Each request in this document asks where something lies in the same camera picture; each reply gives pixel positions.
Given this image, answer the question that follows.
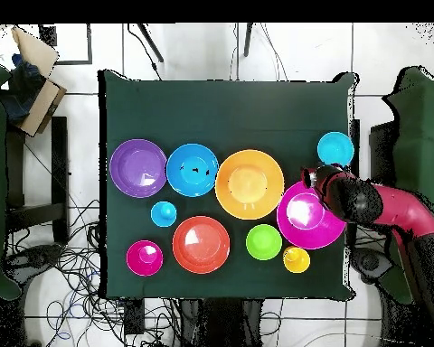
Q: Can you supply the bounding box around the small teal bowl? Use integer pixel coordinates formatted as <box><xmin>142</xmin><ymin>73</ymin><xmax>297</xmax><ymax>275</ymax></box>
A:
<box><xmin>316</xmin><ymin>130</ymin><xmax>356</xmax><ymax>168</ymax></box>

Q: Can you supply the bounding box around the large pink bowl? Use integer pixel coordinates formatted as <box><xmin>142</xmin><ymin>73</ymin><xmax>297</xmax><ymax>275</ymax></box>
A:
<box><xmin>276</xmin><ymin>180</ymin><xmax>347</xmax><ymax>251</ymax></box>

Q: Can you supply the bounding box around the large orange bowl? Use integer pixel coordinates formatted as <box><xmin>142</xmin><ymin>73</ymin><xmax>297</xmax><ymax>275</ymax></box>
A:
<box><xmin>214</xmin><ymin>148</ymin><xmax>286</xmax><ymax>220</ymax></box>

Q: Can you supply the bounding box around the small green bowl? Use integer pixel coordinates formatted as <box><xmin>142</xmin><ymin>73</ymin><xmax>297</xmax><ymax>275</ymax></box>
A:
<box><xmin>245</xmin><ymin>223</ymin><xmax>284</xmax><ymax>262</ymax></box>

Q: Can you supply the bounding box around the yellow cup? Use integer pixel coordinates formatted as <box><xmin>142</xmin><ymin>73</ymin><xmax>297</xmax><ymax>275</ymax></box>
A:
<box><xmin>282</xmin><ymin>245</ymin><xmax>311</xmax><ymax>275</ymax></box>

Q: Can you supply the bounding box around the dark green tablecloth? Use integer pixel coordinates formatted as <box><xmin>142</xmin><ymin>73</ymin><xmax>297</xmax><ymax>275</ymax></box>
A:
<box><xmin>98</xmin><ymin>69</ymin><xmax>359</xmax><ymax>302</ymax></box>

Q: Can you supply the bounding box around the medium blue bowl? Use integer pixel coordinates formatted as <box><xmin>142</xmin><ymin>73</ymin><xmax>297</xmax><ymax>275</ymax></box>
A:
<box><xmin>165</xmin><ymin>143</ymin><xmax>220</xmax><ymax>199</ymax></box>

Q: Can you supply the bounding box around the red-orange bowl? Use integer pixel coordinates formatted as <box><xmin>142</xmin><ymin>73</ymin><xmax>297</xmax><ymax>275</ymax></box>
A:
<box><xmin>172</xmin><ymin>215</ymin><xmax>231</xmax><ymax>275</ymax></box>

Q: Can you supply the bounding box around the blue cup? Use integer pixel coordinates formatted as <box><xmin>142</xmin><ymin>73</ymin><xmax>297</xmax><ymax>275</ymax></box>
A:
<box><xmin>150</xmin><ymin>201</ymin><xmax>178</xmax><ymax>229</ymax></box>

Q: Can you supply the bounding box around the black tripod leg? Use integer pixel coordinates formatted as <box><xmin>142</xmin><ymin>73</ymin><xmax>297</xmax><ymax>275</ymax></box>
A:
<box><xmin>137</xmin><ymin>23</ymin><xmax>165</xmax><ymax>63</ymax></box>
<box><xmin>242</xmin><ymin>23</ymin><xmax>254</xmax><ymax>58</ymax></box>

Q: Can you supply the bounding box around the purple bowl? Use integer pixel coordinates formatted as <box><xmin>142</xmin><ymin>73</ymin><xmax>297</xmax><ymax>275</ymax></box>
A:
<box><xmin>108</xmin><ymin>138</ymin><xmax>168</xmax><ymax>199</ymax></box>

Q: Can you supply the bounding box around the small crimson bowl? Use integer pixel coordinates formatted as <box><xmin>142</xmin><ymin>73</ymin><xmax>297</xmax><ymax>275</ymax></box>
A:
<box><xmin>125</xmin><ymin>239</ymin><xmax>165</xmax><ymax>277</ymax></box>

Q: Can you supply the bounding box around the black power strip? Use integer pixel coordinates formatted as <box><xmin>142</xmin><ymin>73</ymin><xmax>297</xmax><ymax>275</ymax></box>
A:
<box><xmin>124</xmin><ymin>298</ymin><xmax>146</xmax><ymax>335</ymax></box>

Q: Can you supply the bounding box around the black stool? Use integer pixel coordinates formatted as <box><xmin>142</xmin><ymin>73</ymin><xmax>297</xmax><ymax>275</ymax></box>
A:
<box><xmin>5</xmin><ymin>115</ymin><xmax>71</xmax><ymax>247</ymax></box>

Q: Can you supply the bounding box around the cardboard box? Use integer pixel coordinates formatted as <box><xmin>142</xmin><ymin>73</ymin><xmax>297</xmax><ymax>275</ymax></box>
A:
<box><xmin>0</xmin><ymin>26</ymin><xmax>68</xmax><ymax>138</ymax></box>

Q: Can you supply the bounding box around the tangle of cables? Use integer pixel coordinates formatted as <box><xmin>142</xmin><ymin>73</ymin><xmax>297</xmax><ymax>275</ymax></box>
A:
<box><xmin>3</xmin><ymin>198</ymin><xmax>182</xmax><ymax>347</ymax></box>

